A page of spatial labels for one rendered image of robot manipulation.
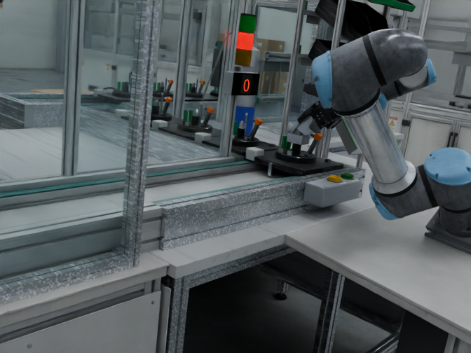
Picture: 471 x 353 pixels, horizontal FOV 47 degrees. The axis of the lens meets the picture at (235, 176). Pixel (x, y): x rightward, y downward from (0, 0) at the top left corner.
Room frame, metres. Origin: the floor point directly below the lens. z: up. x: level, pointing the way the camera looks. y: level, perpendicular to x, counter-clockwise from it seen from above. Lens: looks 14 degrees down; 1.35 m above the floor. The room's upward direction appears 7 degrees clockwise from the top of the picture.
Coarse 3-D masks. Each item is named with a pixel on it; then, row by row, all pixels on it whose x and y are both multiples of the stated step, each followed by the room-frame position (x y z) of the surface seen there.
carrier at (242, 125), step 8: (240, 128) 1.96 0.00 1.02; (240, 136) 1.96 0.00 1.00; (248, 136) 2.03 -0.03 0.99; (232, 144) 1.91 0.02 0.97; (240, 144) 1.91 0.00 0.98; (248, 144) 1.92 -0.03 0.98; (256, 144) 1.94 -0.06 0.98; (264, 144) 2.00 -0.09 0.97; (232, 152) 1.84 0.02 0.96; (240, 152) 1.81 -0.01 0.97
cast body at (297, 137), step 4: (292, 124) 1.81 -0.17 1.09; (288, 132) 1.81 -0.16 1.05; (296, 132) 1.79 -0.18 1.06; (300, 132) 1.78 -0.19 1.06; (288, 136) 1.81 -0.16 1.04; (292, 136) 1.80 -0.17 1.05; (296, 136) 1.79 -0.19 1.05; (300, 136) 1.78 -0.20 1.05; (304, 136) 1.78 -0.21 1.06; (308, 136) 1.80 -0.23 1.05; (288, 140) 1.81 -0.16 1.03; (292, 140) 1.80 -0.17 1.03; (296, 140) 1.79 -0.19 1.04; (300, 140) 1.78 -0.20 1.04; (304, 140) 1.78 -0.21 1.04; (308, 140) 1.80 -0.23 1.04; (300, 144) 1.78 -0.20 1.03; (304, 144) 1.79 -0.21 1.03
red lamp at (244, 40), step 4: (240, 32) 1.73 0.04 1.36; (240, 36) 1.72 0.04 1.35; (244, 36) 1.72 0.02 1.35; (248, 36) 1.72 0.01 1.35; (252, 36) 1.73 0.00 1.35; (240, 40) 1.72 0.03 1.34; (244, 40) 1.72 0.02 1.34; (248, 40) 1.72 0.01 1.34; (252, 40) 1.73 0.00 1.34; (240, 44) 1.72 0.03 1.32; (244, 44) 1.72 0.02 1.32; (248, 44) 1.72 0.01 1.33; (252, 44) 1.74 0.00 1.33; (240, 48) 1.72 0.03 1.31; (244, 48) 1.72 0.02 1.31; (248, 48) 1.72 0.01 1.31
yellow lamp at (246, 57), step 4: (236, 52) 1.73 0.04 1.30; (240, 52) 1.72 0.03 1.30; (244, 52) 1.72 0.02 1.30; (248, 52) 1.72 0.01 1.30; (236, 56) 1.73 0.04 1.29; (240, 56) 1.72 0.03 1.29; (244, 56) 1.72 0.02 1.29; (248, 56) 1.72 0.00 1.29; (236, 60) 1.73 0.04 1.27; (240, 60) 1.72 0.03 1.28; (244, 60) 1.72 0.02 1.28; (248, 60) 1.73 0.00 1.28; (236, 64) 1.73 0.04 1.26; (240, 64) 1.72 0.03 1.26; (244, 64) 1.72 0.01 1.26; (248, 64) 1.73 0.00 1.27
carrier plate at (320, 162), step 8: (264, 152) 1.86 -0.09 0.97; (272, 152) 1.87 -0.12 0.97; (256, 160) 1.77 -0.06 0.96; (264, 160) 1.74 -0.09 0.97; (272, 160) 1.74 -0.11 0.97; (280, 160) 1.75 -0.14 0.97; (320, 160) 1.83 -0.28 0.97; (280, 168) 1.70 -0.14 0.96; (288, 168) 1.68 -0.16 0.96; (296, 168) 1.67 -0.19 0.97; (304, 168) 1.68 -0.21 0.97; (312, 168) 1.69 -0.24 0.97; (320, 168) 1.72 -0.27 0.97; (336, 168) 1.79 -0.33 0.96
